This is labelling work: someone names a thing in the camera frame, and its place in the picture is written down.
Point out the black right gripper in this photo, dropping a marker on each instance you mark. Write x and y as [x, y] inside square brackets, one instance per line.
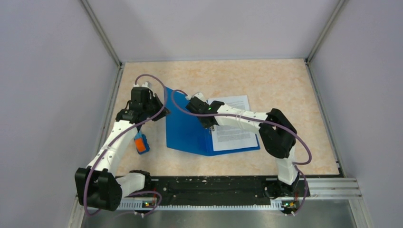
[205, 126]

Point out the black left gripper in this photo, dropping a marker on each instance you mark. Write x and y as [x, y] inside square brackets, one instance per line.
[154, 98]

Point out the white printed paper files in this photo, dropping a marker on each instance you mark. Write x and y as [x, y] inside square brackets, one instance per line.
[226, 139]

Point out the blue plastic folder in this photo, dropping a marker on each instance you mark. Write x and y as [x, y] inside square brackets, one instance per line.
[185, 133]

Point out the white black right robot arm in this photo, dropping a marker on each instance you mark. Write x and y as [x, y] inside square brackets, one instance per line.
[274, 129]

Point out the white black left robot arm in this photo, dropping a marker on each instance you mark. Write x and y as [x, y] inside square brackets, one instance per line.
[110, 154]

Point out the blue orange stapler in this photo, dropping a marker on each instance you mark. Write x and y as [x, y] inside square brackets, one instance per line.
[141, 143]

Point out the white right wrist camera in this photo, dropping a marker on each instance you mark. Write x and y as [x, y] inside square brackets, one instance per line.
[198, 95]

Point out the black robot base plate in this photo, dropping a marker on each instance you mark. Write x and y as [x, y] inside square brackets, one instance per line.
[222, 190]

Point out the white slotted cable duct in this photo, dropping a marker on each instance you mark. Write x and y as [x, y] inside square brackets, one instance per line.
[135, 204]

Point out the aluminium frame rail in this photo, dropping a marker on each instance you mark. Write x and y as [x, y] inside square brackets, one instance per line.
[331, 188]

